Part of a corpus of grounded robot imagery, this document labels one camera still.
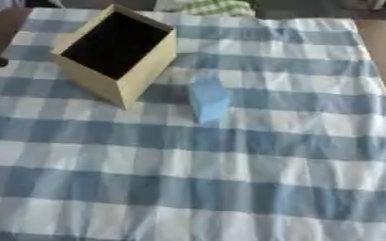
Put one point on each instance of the tan cardboard box black inside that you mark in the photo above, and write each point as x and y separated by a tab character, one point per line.
118	47

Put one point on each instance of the light blue block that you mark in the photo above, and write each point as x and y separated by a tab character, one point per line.
208	99

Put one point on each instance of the green white checked cloth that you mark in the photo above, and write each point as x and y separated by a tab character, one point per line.
217	7

